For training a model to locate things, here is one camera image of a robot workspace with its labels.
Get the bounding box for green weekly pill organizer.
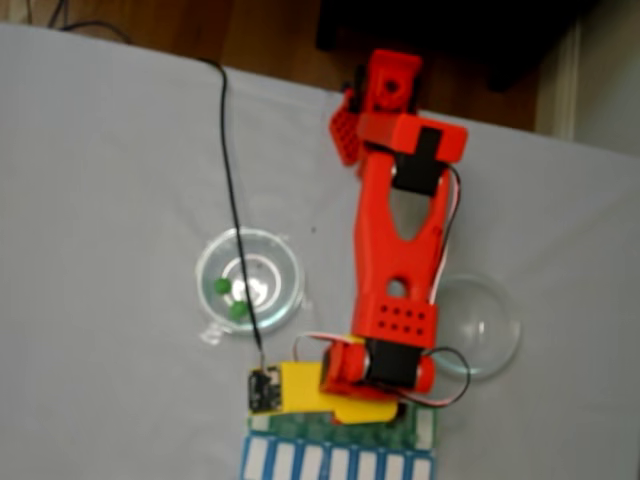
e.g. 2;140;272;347
247;404;440;449

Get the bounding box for clear glass bowl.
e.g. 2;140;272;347
432;272;522;382
194;227;306;341

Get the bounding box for blue weekly pill organizer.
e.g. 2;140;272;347
239;434;435;480

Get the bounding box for dark wooden furniture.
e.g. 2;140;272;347
314;0;601;94

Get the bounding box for white door trim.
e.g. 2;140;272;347
552;19;584;144

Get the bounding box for red white black servo wire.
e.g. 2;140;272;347
429;347;472;409
432;164;464;301
293;332;351;361

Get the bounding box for black camera circuit board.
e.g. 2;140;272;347
247;367;284;415

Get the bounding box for black camera cable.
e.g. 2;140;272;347
198;57;269;374

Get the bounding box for orange perforated base bracket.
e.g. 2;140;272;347
327;97;362;166

